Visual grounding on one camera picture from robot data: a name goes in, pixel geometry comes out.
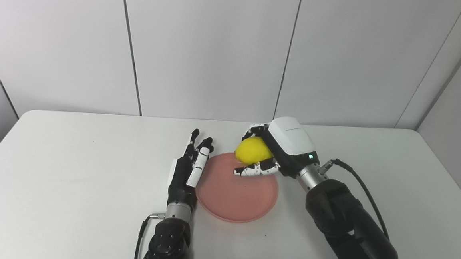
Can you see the pink round plate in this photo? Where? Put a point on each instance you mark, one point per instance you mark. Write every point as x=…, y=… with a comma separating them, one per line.
x=238, y=198

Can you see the yellow lemon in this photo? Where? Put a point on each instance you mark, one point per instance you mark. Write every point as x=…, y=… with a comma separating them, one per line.
x=253, y=150

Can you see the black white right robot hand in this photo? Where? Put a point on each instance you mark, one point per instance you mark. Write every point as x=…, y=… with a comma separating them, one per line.
x=292, y=139

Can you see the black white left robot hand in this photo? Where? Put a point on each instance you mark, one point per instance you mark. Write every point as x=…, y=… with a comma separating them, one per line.
x=179, y=182

